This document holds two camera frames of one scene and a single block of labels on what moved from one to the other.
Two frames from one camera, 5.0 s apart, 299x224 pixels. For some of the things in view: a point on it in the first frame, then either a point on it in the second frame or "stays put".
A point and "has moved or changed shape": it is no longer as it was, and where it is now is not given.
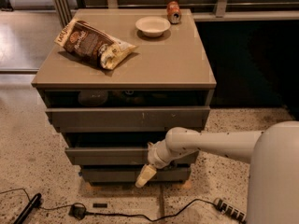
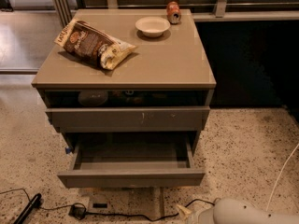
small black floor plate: (100, 205) stays put
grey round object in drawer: (92, 97) stays put
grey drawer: (121, 156) has moved or changed shape
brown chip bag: (82, 37) stays put
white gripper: (154, 158) -> (202, 217)
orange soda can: (174, 12) stays put
